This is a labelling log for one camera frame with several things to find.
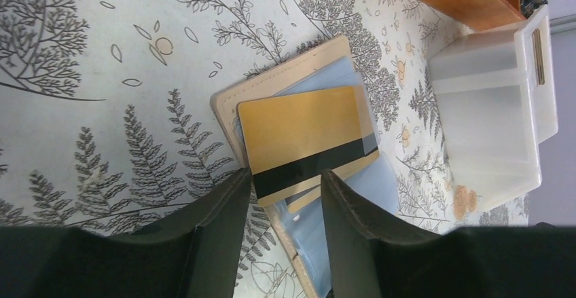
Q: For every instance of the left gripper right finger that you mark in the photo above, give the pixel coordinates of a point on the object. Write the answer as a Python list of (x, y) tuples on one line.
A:
[(373, 253)]

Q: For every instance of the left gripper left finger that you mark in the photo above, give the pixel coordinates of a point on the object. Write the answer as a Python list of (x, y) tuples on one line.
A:
[(192, 252)]

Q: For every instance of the white card box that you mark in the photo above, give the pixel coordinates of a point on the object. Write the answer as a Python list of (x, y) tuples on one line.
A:
[(494, 116)]

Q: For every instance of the credit card in box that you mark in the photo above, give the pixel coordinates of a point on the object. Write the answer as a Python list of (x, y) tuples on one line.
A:
[(538, 57)]

